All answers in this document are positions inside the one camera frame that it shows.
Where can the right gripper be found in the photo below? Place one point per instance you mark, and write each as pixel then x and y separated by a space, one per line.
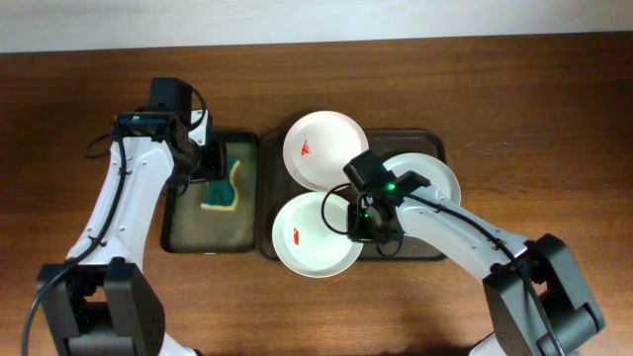
pixel 356 232

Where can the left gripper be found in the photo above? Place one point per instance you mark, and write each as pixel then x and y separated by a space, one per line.
pixel 216 161

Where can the green yellow sponge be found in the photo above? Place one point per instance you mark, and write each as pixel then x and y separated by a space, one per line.
pixel 222 194

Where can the white plate top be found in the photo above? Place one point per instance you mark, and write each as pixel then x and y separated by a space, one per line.
pixel 317 147

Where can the white plate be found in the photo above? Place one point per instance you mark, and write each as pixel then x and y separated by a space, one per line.
pixel 317 147
pixel 306 235

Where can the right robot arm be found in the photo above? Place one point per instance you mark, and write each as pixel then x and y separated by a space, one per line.
pixel 539 299

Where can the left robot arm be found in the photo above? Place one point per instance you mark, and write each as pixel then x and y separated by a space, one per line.
pixel 98 301

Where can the small black tray with water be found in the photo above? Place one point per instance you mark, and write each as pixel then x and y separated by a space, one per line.
pixel 189 228

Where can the large brown serving tray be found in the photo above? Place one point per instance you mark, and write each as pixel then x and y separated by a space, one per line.
pixel 276 187

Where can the white plate bottom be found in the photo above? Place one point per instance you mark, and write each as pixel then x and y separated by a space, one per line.
pixel 306 235

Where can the pale green plate right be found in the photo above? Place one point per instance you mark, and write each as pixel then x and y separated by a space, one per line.
pixel 439 174

